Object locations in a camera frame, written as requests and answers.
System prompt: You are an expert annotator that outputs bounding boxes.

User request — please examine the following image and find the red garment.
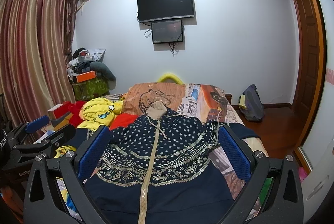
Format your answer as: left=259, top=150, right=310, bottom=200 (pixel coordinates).
left=69, top=97, right=138, bottom=131

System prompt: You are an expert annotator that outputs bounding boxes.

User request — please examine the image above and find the navy patterned zip hoodie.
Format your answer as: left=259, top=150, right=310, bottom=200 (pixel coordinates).
left=65, top=100, right=262, bottom=224

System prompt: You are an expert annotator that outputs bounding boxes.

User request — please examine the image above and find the small black wall monitor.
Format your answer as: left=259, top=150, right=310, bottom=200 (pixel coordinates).
left=151, top=20, right=183, bottom=44

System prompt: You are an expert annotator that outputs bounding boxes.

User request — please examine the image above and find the orange box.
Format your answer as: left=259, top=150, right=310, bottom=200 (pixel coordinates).
left=75, top=71, right=96, bottom=83

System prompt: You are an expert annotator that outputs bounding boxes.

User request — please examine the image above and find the yellow cartoon garment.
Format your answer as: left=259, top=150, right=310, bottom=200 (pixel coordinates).
left=55, top=95, right=125, bottom=158

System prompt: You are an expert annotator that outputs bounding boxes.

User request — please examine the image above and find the yellow chair back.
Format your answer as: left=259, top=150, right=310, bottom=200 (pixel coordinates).
left=157, top=73, right=184, bottom=84

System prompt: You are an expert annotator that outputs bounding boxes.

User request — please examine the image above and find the red gold striped curtain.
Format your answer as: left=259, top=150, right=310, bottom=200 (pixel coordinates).
left=1, top=0, right=78, bottom=125

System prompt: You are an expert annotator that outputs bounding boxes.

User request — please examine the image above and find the dark grey clothes pile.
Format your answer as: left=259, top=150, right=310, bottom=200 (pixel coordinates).
left=67, top=48, right=116, bottom=83

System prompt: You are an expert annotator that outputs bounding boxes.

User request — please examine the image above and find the red white box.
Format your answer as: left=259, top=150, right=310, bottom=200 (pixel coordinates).
left=48, top=101, right=71, bottom=130

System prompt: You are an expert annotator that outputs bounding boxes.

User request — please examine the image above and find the black wall television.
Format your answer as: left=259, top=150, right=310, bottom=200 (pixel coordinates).
left=137, top=0, right=195, bottom=23

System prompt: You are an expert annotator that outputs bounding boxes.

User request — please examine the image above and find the grey blue backpack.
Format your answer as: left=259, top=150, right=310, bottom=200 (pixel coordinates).
left=238, top=84, right=264, bottom=122

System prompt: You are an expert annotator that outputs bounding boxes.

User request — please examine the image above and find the brown wooden door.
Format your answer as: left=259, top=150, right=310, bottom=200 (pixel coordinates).
left=290, top=0, right=327, bottom=141

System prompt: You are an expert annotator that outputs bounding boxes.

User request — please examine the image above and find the printed orange newspaper bedspread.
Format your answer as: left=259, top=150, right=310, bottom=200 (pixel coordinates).
left=122, top=83, right=264, bottom=200

